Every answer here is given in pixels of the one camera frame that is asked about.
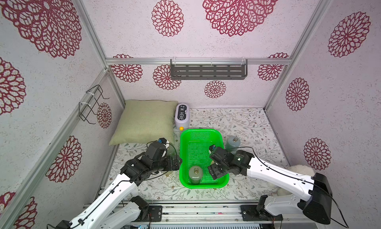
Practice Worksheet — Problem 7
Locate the grey-green canister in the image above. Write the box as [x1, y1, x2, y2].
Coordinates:
[167, 145, 177, 157]
[188, 165, 203, 185]

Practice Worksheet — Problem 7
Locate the blue-grey canister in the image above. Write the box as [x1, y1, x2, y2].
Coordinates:
[225, 136, 241, 155]

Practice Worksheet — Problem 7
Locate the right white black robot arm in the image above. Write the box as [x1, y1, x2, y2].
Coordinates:
[208, 145, 333, 225]

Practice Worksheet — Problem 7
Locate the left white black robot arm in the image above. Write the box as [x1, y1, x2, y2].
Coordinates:
[55, 138, 182, 229]

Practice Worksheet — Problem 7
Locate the green plastic basket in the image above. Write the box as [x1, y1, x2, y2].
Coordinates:
[179, 129, 230, 189]

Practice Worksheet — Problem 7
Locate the white digital clock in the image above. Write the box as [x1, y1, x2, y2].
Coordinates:
[175, 104, 191, 131]

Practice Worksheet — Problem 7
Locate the green pillow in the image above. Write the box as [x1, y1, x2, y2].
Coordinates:
[109, 100, 178, 146]

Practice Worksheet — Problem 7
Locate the white plush dog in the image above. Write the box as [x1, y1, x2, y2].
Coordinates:
[267, 165, 315, 196]

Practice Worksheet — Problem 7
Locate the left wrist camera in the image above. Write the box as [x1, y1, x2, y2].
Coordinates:
[158, 138, 170, 149]

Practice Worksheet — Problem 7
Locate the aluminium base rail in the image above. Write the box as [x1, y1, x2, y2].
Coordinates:
[76, 199, 327, 225]

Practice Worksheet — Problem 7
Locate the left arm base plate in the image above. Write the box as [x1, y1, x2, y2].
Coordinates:
[140, 205, 163, 223]

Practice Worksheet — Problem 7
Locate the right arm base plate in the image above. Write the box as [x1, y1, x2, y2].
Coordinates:
[240, 205, 283, 222]

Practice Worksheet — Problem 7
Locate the grey wall shelf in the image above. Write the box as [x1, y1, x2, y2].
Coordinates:
[170, 59, 248, 80]

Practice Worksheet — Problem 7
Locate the black wire wall rack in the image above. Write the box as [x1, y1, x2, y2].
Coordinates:
[78, 84, 109, 125]

